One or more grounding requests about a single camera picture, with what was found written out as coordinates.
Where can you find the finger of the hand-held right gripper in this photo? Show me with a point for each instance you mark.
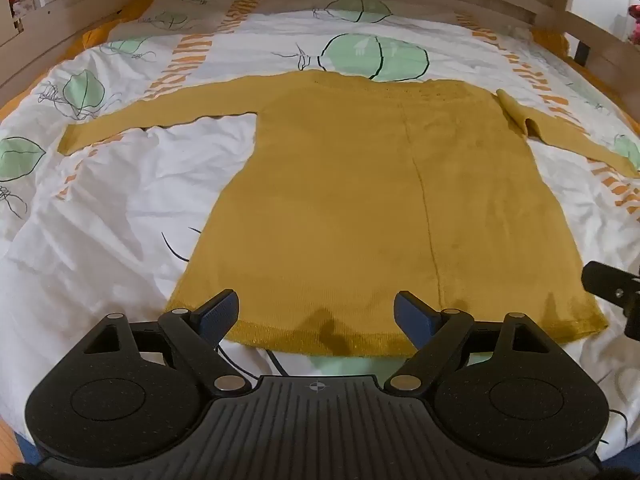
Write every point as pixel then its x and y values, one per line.
pixel 607 280

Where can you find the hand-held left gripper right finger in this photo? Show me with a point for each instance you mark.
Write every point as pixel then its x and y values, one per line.
pixel 412 317

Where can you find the leaf print white duvet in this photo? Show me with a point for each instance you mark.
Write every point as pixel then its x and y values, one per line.
pixel 125 210

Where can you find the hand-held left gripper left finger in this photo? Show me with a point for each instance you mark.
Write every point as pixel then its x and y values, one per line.
pixel 220 312

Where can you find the red white toy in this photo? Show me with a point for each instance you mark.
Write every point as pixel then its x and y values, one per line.
pixel 22 0

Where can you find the pink red toy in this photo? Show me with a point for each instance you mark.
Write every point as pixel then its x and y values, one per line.
pixel 635 22

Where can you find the mustard yellow knit sweater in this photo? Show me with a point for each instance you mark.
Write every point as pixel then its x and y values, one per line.
pixel 350 200

